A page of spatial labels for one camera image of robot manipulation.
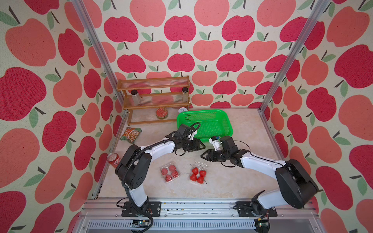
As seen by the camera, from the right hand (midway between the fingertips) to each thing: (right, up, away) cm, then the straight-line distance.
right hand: (204, 158), depth 86 cm
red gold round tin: (-30, +30, +29) cm, 51 cm away
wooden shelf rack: (-37, +40, +33) cm, 64 cm away
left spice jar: (-46, +39, +13) cm, 62 cm away
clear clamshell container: (-21, -9, +2) cm, 23 cm away
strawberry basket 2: (-5, -7, 0) cm, 9 cm away
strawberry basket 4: (-2, -11, -4) cm, 12 cm away
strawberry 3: (-18, -9, +1) cm, 20 cm away
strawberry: (-24, -7, -2) cm, 25 cm away
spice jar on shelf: (-11, +41, +15) cm, 45 cm away
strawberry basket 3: (-6, -11, -2) cm, 13 cm away
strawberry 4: (-1, -8, -1) cm, 9 cm away
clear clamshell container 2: (-3, -9, 0) cm, 10 cm away
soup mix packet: (-51, +13, +17) cm, 55 cm away
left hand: (0, +5, -1) cm, 5 cm away
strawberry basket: (-19, -6, 0) cm, 20 cm away
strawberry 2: (-21, -10, -5) cm, 24 cm away
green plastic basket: (+10, +21, +26) cm, 35 cm away
